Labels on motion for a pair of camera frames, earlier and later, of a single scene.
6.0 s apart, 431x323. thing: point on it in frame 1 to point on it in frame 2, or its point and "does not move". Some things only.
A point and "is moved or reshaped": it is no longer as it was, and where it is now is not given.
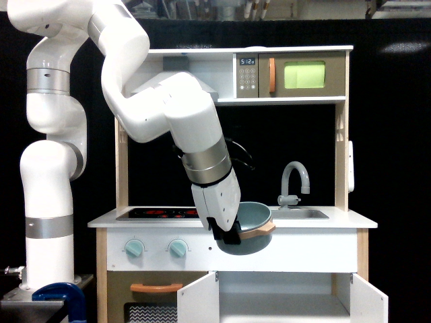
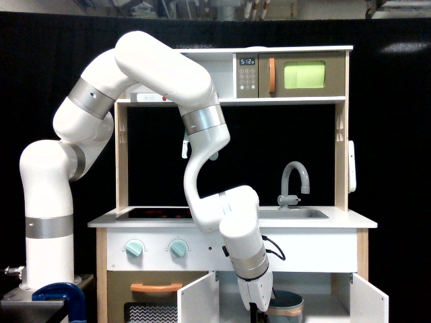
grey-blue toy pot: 256,227 is moved or reshaped
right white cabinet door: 368,303 does not move
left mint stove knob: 134,248 does not move
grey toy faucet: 285,200 does not move
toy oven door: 147,296 does not move
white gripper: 220,200 to 256,294
